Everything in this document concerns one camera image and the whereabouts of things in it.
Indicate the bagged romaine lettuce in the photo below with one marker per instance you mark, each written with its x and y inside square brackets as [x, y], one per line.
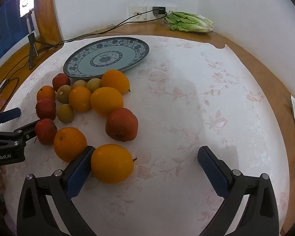
[186, 22]

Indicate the black tripod stand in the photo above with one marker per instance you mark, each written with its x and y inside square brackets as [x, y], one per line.
[31, 39]

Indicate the white wall socket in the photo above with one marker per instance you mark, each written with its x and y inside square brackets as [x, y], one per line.
[137, 13]
[149, 14]
[172, 9]

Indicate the blue patterned porcelain plate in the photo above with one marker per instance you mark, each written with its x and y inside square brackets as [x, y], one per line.
[105, 59]

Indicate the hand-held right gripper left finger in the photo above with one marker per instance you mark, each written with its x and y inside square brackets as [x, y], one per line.
[78, 174]

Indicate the wooden door frame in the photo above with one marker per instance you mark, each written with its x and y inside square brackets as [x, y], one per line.
[48, 9]

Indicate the small green round fruit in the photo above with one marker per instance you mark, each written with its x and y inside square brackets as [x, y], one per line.
[79, 83]
[93, 84]
[64, 94]
[65, 113]

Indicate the white floral tablecloth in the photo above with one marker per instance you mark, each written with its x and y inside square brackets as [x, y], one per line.
[186, 103]

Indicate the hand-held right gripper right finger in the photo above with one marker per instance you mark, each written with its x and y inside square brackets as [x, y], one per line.
[212, 174]

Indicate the large yellow orange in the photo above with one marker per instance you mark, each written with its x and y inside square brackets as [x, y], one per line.
[115, 81]
[112, 163]
[107, 100]

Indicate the small white adapter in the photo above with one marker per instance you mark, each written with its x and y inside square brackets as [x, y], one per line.
[110, 26]

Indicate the black charger plug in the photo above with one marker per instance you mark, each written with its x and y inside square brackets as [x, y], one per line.
[159, 10]

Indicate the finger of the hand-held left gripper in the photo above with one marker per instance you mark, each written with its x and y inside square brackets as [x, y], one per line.
[27, 130]
[9, 115]

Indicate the person's left hand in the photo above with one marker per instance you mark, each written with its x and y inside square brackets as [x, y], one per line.
[0, 179]

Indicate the bright LED light panel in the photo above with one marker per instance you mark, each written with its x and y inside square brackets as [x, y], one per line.
[27, 0]

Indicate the small red apple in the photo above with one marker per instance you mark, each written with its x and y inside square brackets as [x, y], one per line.
[61, 81]
[46, 131]
[46, 108]

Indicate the deep orange mandarin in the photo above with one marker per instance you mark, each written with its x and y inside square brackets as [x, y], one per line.
[80, 99]
[70, 144]
[46, 93]

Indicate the small white device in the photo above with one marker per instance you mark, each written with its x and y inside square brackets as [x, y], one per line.
[1, 86]

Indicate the large red apple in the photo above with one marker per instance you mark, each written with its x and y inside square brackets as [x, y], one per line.
[121, 125]

